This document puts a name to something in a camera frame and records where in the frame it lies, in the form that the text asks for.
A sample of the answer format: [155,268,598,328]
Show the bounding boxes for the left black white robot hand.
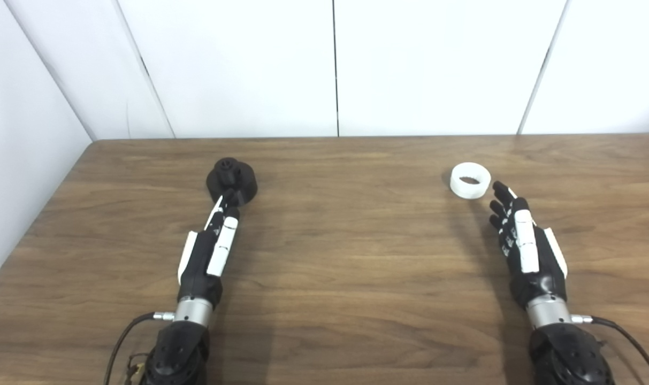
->
[177,191,241,310]

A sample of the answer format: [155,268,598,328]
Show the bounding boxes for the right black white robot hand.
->
[488,181,569,310]

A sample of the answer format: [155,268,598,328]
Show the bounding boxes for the round black plastic part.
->
[205,157,258,208]

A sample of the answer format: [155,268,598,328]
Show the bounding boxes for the white toothed plastic ring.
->
[450,162,491,200]

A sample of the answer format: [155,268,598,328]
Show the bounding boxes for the thin wires with yellow plug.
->
[124,352,147,385]

